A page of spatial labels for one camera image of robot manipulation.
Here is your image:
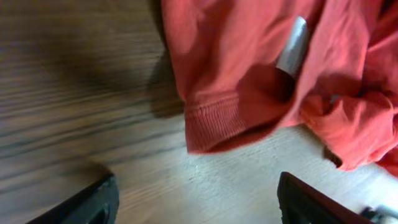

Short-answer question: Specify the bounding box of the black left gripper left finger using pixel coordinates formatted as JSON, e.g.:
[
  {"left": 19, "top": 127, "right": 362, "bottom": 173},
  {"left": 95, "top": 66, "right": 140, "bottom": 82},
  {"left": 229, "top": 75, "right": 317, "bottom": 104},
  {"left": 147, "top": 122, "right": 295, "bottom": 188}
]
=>
[{"left": 28, "top": 174, "right": 119, "bottom": 224}]

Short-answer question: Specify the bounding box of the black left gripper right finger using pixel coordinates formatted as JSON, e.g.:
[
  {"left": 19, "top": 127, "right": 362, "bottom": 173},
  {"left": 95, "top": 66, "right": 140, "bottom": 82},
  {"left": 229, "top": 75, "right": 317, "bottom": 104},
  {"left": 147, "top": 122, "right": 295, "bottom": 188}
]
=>
[{"left": 277, "top": 172, "right": 372, "bottom": 224}]

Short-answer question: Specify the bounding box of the orange t-shirt with white print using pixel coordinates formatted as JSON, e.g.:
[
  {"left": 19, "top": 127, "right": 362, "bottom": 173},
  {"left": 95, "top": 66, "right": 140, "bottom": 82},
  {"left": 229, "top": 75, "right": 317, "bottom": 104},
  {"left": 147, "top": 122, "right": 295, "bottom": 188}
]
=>
[{"left": 161, "top": 0, "right": 397, "bottom": 175}]

